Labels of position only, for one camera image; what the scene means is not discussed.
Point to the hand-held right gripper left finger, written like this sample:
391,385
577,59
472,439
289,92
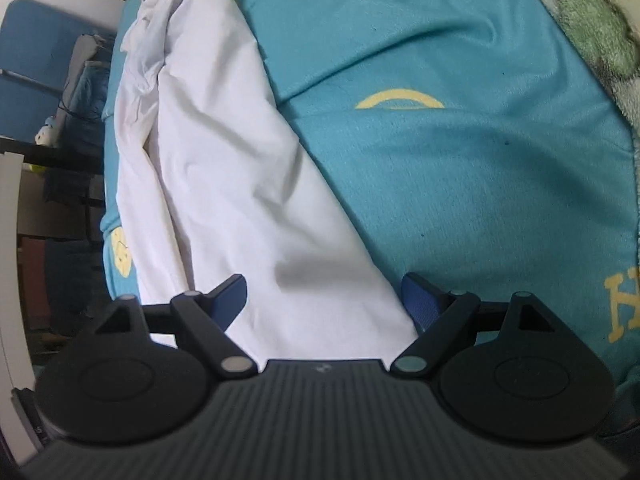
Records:
231,296

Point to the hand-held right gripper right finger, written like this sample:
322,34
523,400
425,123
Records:
420,300

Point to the white printed t-shirt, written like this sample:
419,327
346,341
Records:
225,160

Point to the bed with teal printed sheet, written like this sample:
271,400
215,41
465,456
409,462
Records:
450,185

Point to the white desk with dark top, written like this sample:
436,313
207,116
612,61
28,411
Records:
10,260

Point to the white plush toy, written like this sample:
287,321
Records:
47,131

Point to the grey cloth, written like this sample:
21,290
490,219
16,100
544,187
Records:
82,70

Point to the green cartoon printed blanket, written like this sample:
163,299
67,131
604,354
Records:
595,30

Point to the blue covered chair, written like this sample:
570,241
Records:
35,40

